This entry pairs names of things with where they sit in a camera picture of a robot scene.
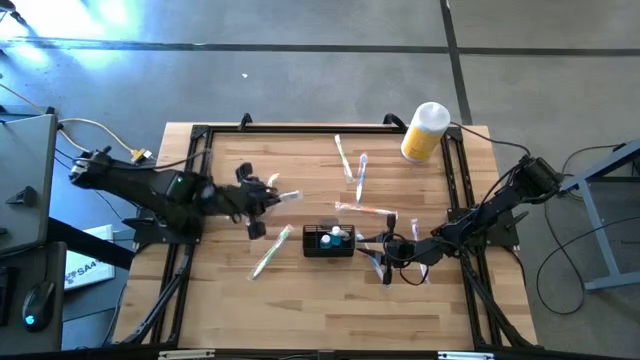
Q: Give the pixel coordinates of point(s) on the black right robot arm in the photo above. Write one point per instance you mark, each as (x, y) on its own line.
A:
(490, 210)

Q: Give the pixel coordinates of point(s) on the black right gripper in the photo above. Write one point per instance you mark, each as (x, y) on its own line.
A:
(425, 250)

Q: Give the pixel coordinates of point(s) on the grey desk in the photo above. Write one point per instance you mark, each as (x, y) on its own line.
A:
(25, 175)

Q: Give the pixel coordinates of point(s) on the blue mouthwash bottle white cap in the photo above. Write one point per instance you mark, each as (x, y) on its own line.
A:
(338, 234)
(325, 242)

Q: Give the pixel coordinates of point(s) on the grey metal table frame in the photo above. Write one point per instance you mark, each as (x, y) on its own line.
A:
(615, 281)

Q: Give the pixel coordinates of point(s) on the black diagonal bar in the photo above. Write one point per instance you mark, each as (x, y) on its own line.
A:
(90, 244)

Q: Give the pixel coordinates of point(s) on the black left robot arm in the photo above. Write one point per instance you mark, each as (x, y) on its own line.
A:
(150, 187)

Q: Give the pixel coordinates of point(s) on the black wedge mount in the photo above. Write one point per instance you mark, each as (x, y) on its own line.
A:
(22, 197)

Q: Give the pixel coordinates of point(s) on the blue toothbrush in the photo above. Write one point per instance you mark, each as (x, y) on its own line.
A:
(361, 177)
(378, 272)

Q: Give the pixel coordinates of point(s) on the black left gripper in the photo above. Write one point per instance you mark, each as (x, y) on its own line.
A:
(245, 197)

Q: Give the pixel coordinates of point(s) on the yellow wipes canister white lid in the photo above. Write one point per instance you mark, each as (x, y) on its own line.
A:
(425, 132)

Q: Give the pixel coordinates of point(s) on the black computer mouse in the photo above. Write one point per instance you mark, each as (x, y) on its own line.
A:
(37, 305)

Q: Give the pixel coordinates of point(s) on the silver metal plate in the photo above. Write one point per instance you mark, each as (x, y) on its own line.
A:
(187, 354)
(465, 355)

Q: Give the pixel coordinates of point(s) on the orange toothbrush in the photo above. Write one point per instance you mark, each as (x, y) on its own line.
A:
(365, 209)

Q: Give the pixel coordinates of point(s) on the white printed box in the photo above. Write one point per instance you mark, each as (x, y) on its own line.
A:
(90, 265)

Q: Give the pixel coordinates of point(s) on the black aluminium table frame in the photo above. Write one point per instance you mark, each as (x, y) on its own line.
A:
(325, 129)

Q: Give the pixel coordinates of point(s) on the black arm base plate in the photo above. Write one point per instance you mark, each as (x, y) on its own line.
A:
(502, 237)
(150, 234)

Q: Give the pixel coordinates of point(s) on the dark desk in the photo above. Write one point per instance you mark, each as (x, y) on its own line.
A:
(12, 345)

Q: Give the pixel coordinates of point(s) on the green toothbrush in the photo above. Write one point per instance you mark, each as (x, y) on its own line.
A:
(343, 157)
(270, 252)
(292, 195)
(273, 179)

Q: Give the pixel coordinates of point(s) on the purple toothbrush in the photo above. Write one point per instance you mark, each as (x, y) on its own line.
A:
(415, 229)

